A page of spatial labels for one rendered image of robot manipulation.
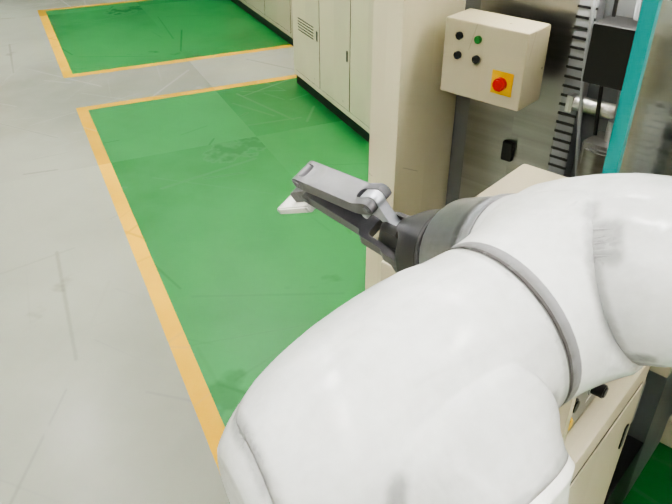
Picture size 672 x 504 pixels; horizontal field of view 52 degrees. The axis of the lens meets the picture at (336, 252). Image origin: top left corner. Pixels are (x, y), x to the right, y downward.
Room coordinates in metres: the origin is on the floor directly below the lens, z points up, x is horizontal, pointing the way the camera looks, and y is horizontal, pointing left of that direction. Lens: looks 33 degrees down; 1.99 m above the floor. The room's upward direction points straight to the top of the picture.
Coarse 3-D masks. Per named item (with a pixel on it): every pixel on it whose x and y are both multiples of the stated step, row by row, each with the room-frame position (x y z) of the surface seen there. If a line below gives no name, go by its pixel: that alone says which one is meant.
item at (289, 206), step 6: (288, 198) 0.59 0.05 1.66; (282, 204) 0.58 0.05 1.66; (288, 204) 0.57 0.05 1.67; (294, 204) 0.56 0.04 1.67; (300, 204) 0.55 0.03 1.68; (306, 204) 0.53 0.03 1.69; (282, 210) 0.57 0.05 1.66; (288, 210) 0.56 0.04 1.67; (294, 210) 0.55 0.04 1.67; (300, 210) 0.54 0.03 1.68; (306, 210) 0.53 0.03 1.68; (312, 210) 0.53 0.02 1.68
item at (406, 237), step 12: (408, 216) 0.46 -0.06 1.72; (420, 216) 0.45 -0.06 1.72; (432, 216) 0.44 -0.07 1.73; (384, 228) 0.46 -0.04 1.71; (396, 228) 0.45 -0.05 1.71; (408, 228) 0.44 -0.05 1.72; (420, 228) 0.43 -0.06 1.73; (384, 240) 0.47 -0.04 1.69; (396, 240) 0.45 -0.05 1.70; (408, 240) 0.43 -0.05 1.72; (420, 240) 0.42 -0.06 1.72; (396, 252) 0.43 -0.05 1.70; (408, 252) 0.42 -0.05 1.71; (396, 264) 0.43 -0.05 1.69; (408, 264) 0.42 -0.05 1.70
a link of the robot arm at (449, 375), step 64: (448, 256) 0.29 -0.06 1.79; (320, 320) 0.26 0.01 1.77; (384, 320) 0.24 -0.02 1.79; (448, 320) 0.24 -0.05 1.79; (512, 320) 0.25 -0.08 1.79; (256, 384) 0.23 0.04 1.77; (320, 384) 0.21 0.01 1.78; (384, 384) 0.21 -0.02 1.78; (448, 384) 0.21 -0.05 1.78; (512, 384) 0.22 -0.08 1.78; (256, 448) 0.19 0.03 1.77; (320, 448) 0.19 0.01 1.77; (384, 448) 0.19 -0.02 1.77; (448, 448) 0.19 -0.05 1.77; (512, 448) 0.20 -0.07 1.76
